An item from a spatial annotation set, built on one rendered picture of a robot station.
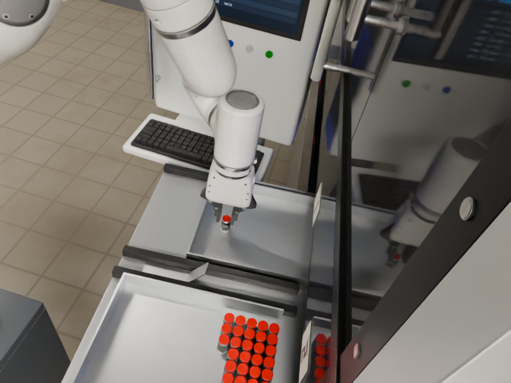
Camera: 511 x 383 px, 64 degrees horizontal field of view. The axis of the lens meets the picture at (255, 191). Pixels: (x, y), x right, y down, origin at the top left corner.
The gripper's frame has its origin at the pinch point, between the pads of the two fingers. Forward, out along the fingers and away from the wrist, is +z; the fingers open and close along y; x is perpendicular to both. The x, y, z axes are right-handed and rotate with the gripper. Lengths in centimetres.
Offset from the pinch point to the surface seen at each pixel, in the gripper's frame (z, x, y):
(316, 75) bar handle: -25.4, -25.6, -13.8
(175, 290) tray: 4.9, 19.4, 6.4
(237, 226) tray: 6.3, -2.1, -2.9
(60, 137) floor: 94, -112, 116
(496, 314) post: -56, 51, -20
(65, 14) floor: 93, -262, 189
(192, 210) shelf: 6.5, -4.2, 9.1
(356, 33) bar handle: -50, 6, -15
